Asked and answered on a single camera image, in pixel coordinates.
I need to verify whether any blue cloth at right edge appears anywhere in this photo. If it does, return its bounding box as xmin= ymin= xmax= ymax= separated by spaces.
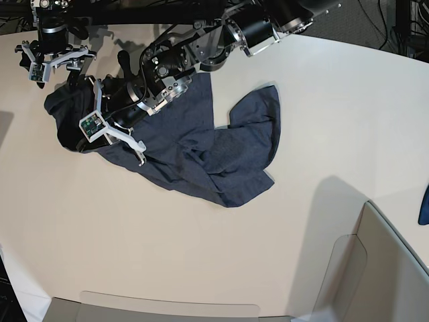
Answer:
xmin=418 ymin=186 xmax=429 ymax=225

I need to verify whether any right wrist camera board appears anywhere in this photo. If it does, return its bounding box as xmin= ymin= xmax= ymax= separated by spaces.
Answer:
xmin=29 ymin=64 xmax=46 ymax=83

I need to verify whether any black cable bundle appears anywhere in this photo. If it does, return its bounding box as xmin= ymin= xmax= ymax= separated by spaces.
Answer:
xmin=355 ymin=0 xmax=429 ymax=63

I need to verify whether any black device lower left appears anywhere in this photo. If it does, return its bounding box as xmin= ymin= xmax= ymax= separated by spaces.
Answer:
xmin=0 ymin=260 xmax=27 ymax=322

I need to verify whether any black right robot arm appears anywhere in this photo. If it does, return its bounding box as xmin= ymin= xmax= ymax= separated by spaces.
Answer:
xmin=15 ymin=1 xmax=97 ymax=89

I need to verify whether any dark blue t-shirt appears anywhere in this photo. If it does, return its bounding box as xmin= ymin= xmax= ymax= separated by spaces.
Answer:
xmin=44 ymin=73 xmax=281 ymax=207

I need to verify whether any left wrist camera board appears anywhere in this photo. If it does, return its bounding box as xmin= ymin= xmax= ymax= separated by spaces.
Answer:
xmin=79 ymin=111 xmax=107 ymax=143

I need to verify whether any grey cardboard box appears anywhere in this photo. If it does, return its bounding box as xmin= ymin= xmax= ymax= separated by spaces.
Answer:
xmin=44 ymin=201 xmax=428 ymax=321

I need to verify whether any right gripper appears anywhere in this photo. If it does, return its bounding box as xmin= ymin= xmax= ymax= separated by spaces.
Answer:
xmin=14 ymin=41 xmax=97 ymax=92

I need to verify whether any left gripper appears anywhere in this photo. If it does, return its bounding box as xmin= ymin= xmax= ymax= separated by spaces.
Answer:
xmin=76 ymin=50 xmax=147 ymax=166

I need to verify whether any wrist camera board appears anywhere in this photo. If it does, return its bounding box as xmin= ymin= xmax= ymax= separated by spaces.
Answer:
xmin=79 ymin=111 xmax=107 ymax=143
xmin=29 ymin=64 xmax=46 ymax=83

